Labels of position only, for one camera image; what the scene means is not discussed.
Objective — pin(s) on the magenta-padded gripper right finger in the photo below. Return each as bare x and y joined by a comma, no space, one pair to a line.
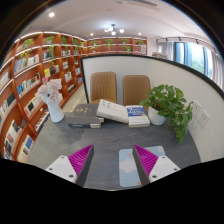
161,167

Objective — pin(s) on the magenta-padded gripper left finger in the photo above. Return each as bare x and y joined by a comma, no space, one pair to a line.
63,168

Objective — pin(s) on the pastel cloud print mouse pad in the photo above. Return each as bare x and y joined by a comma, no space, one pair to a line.
126,166

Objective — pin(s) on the white ceramic jug vase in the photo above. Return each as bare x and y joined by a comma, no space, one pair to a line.
55,111

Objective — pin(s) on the blue and white book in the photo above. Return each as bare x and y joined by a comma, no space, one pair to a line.
137,115

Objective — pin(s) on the green plant in white pot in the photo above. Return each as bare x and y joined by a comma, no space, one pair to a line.
166,100

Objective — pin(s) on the thick white book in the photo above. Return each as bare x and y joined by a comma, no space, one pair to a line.
112,111

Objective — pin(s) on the pink and white flower bouquet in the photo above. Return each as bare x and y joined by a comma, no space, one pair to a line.
49,89

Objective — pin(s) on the orange wooden bookshelf unit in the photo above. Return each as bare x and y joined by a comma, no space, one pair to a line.
26,83

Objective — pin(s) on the window with curtains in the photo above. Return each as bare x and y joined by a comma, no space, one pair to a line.
193,56

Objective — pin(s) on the ceiling spotlight cluster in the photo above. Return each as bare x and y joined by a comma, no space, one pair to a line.
113,29

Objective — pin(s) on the white wall socket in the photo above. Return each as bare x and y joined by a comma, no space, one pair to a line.
195,108
203,118

